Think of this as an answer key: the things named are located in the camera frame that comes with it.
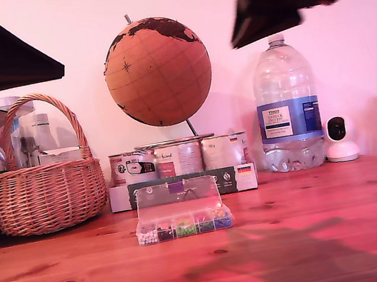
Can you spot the clear plastic packet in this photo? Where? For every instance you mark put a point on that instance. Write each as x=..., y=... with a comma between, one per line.
x=20, y=107

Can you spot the large clear water bottle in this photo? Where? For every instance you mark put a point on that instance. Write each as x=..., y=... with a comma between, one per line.
x=283, y=78

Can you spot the white plastic bottle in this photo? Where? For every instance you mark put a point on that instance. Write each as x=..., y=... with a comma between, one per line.
x=43, y=136

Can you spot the cork globe on stand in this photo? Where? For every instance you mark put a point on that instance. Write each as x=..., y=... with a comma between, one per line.
x=159, y=73

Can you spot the white carton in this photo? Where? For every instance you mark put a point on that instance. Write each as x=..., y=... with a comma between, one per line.
x=60, y=156

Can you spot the tin can black label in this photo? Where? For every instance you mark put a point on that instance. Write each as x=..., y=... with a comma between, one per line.
x=121, y=170

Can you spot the grey cardboard can tray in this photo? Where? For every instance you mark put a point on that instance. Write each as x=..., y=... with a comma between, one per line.
x=120, y=197

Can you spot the clear plastic pin box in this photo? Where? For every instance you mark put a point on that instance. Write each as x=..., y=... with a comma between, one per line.
x=178, y=208

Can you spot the small white round camera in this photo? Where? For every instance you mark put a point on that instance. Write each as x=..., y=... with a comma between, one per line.
x=343, y=151

